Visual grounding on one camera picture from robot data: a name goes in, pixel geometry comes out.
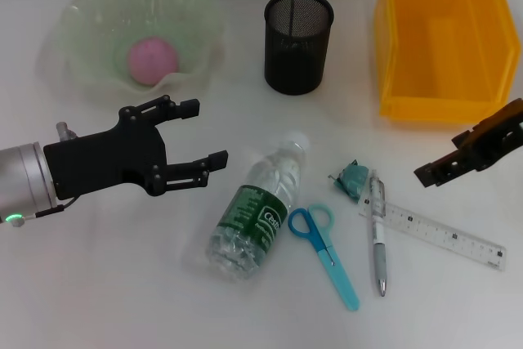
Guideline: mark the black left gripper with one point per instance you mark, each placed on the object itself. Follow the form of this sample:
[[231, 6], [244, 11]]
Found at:
[[102, 161]]

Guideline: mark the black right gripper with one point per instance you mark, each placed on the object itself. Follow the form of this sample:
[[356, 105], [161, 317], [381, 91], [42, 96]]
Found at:
[[504, 132]]

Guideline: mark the pink peach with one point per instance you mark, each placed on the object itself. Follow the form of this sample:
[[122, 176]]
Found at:
[[153, 61]]

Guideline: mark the clear water bottle green label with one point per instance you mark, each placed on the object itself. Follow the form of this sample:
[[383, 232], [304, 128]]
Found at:
[[261, 185]]

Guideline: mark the green plastic wrapper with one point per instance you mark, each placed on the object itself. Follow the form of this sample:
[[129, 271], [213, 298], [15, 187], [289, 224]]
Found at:
[[351, 181]]

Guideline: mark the blue scissors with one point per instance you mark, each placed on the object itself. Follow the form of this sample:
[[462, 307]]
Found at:
[[323, 251]]

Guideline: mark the clear plastic ruler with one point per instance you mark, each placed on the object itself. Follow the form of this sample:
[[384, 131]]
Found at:
[[441, 232]]

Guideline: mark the white grey ballpoint pen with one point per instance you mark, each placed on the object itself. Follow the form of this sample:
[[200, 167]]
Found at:
[[378, 238]]

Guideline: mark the pale green glass fruit plate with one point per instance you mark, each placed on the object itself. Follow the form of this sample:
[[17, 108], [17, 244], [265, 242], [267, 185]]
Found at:
[[102, 18]]

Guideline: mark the black mesh pen holder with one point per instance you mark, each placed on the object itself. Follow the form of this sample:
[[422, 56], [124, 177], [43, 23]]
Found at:
[[298, 59]]

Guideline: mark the yellow plastic bin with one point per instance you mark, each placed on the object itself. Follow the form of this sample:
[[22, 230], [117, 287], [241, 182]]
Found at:
[[441, 59]]

